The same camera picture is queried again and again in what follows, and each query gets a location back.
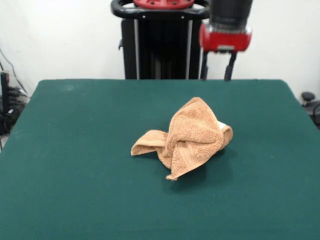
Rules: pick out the red robot base plate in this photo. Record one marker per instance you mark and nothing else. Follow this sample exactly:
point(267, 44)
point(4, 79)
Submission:
point(162, 3)

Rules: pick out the dark green table cloth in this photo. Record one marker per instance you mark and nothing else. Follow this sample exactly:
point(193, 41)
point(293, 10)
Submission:
point(75, 175)

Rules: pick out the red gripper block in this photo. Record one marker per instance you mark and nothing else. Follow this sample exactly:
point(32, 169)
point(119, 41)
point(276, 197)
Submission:
point(225, 40)

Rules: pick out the tan terry towel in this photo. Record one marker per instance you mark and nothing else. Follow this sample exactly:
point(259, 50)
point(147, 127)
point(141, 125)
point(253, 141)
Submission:
point(192, 132)

